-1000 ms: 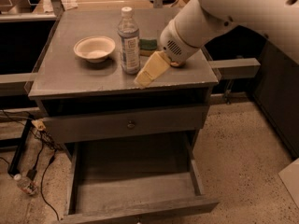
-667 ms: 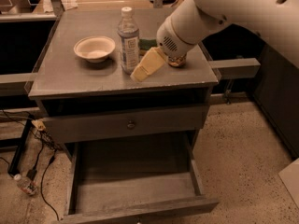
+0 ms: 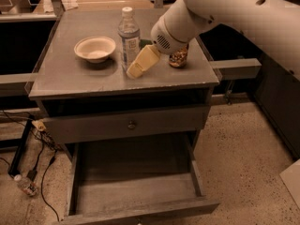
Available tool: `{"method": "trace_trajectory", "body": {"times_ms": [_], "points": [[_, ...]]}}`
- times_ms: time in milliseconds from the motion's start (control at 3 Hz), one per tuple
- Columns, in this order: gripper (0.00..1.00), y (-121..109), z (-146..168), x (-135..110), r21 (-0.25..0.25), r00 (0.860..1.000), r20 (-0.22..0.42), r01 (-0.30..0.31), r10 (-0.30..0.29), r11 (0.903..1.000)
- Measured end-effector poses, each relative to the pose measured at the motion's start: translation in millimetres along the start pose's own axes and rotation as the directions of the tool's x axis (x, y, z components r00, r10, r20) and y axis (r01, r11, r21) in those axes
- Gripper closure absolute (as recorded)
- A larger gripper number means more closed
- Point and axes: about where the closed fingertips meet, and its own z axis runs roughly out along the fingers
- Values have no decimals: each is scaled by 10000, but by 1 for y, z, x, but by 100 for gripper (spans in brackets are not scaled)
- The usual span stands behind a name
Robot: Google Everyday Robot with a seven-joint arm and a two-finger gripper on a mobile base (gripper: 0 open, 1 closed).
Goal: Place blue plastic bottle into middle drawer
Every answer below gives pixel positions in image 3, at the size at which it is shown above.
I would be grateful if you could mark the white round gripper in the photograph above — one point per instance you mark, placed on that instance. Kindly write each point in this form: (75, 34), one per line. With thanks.
(165, 38)

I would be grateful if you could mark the clear blue-label plastic bottle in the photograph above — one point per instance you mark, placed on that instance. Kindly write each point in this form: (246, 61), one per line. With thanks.
(129, 32)

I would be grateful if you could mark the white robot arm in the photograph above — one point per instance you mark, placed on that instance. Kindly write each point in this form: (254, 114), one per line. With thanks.
(272, 25)

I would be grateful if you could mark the round drawer knob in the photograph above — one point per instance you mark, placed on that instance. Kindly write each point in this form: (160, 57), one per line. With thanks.
(131, 125)

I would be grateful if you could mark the grey wooden drawer cabinet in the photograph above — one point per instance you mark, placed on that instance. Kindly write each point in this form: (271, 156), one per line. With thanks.
(66, 85)

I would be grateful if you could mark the closed grey top drawer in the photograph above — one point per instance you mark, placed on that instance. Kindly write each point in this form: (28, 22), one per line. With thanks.
(96, 127)

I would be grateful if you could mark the open grey middle drawer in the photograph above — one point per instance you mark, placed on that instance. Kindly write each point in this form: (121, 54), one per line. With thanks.
(135, 181)

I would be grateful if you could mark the small bottle on floor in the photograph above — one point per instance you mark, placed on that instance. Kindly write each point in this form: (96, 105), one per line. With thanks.
(26, 185)

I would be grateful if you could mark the green yellow sponge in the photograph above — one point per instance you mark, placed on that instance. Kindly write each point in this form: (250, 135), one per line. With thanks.
(145, 42)

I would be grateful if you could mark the gold soda can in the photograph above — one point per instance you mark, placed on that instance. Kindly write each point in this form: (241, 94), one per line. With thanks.
(179, 59)

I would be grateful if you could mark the white paper bowl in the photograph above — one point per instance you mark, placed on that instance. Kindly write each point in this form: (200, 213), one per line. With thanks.
(95, 49)

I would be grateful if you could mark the white crumpled cloth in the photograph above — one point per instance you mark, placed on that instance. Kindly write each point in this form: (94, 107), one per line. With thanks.
(69, 4)

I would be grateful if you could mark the black metal stand leg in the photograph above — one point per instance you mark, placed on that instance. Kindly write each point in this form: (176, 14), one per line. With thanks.
(13, 169)

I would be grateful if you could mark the white floor board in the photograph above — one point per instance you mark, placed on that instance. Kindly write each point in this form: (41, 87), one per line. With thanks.
(291, 179)

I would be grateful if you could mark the grey horizontal rail bar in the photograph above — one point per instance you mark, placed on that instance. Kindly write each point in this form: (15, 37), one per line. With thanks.
(237, 69)

